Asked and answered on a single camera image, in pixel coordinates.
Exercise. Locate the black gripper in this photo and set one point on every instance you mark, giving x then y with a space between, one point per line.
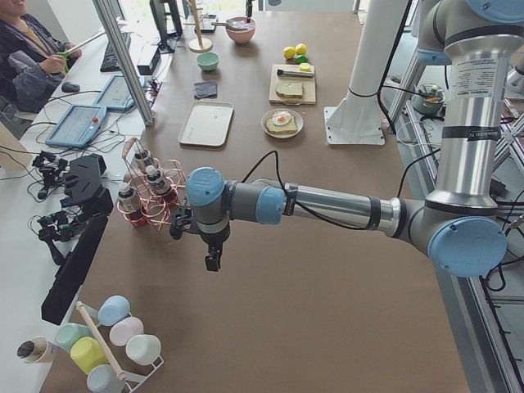
213 242

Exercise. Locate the bread slice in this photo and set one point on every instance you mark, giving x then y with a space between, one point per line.
289 128
289 89

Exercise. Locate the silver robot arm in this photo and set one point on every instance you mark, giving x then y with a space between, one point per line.
455 224

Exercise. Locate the cream rabbit tray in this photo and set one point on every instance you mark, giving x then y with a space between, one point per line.
207 124

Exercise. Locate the tea bottle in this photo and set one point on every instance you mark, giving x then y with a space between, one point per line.
130 204
143 159
157 181

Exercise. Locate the light blue cup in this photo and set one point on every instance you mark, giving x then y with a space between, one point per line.
114 309

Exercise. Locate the white cup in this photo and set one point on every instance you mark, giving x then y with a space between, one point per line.
143 349

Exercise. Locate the pink cup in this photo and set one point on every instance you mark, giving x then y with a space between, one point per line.
125 329

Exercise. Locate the white cup rack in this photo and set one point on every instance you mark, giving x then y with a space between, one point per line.
134 375

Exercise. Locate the white round plate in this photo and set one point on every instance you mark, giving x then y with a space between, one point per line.
297 117

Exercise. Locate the bread slice on plate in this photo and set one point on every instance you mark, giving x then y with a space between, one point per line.
289 128

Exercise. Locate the yellow cup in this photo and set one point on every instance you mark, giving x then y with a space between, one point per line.
87 354

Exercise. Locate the fried egg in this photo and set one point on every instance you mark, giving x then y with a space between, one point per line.
281 118

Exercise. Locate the mint green cup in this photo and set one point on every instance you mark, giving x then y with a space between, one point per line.
69 334

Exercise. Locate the grey blue cup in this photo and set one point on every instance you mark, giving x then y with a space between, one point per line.
102 379

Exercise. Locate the grey folded cloth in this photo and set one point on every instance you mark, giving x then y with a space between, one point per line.
205 89

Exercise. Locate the blue teach pendant near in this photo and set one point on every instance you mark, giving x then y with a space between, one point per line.
77 127

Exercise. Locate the blue teach pendant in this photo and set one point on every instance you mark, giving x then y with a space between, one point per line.
77 127
115 96

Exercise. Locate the blue teach pendant far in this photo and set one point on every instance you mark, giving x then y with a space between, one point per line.
115 96

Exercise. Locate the wooden cutting board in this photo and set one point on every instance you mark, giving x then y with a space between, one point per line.
309 86

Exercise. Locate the paper cup with sleeve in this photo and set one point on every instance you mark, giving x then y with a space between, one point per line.
36 350

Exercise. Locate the mint green bowl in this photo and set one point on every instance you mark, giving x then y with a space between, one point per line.
208 61

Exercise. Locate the steel muddler black tip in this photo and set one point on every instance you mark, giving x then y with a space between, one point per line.
293 73

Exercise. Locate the half lemon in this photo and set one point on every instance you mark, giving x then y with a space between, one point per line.
306 67

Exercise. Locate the wooden mug tree stand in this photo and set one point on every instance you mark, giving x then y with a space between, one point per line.
199 44

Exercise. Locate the green lime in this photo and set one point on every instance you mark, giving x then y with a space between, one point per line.
301 59

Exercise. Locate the yellow lemon near lime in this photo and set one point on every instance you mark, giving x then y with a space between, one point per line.
289 52

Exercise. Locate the black computer mouse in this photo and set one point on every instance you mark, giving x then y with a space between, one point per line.
69 87

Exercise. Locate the yellow lemon far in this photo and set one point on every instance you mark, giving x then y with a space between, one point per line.
301 49

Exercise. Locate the pink bowl with ice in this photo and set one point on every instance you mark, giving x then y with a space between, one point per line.
244 36

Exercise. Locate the metal ice scoop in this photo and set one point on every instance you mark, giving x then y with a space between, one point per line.
236 25

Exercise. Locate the seated person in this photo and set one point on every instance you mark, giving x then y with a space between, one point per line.
32 66

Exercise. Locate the grey bowl with food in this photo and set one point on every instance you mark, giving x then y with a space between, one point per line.
429 99

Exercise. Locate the copper wire bottle rack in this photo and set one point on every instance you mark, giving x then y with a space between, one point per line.
156 209

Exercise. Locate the black camera stand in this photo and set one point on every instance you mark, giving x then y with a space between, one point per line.
73 233

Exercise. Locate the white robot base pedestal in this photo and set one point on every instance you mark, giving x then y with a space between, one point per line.
357 120

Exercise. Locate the aluminium frame post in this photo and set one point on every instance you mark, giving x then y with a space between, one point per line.
107 17

